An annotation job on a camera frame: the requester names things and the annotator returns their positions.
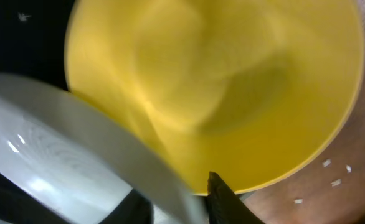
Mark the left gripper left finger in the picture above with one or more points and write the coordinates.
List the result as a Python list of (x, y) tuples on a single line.
[(49, 206)]

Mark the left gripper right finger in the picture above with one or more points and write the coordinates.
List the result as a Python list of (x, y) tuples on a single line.
[(224, 206)]

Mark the grey round plate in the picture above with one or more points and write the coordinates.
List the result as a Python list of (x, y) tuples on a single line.
[(47, 133)]

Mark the yellow bowl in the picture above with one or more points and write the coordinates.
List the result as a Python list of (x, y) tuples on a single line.
[(251, 90)]

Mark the round black tray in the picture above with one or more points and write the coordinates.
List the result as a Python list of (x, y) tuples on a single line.
[(32, 39)]

